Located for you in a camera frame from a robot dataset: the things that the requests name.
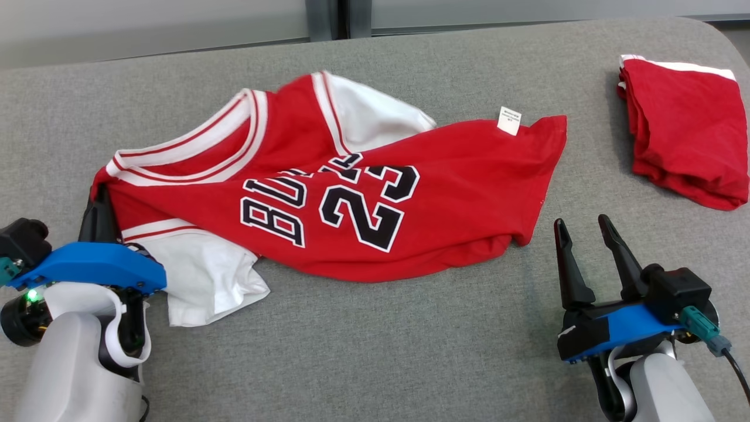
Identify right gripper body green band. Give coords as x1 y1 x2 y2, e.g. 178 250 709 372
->
562 295 649 326

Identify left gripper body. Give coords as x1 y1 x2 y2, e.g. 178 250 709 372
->
120 288 148 356

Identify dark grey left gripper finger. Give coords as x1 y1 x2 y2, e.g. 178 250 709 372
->
79 186 104 244
101 190 122 243

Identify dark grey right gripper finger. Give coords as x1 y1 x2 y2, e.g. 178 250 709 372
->
554 218 596 311
598 214 650 302

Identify red basketball jersey white sleeves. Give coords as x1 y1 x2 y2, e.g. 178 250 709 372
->
91 70 568 328

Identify red shorts white stripe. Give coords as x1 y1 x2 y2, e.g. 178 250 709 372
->
616 54 750 212

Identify blue right camera mount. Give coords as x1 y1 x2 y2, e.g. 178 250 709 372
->
557 302 686 364

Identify teal plug right camera cable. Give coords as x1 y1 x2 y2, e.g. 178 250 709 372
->
680 306 750 406

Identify teal plug camera cable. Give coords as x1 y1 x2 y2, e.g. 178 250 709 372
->
680 306 750 406
0 257 22 288

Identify teal plug left camera cable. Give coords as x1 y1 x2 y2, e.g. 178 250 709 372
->
0 257 22 288

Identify grey aluminium partition post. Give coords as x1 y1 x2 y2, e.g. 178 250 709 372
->
305 0 373 42

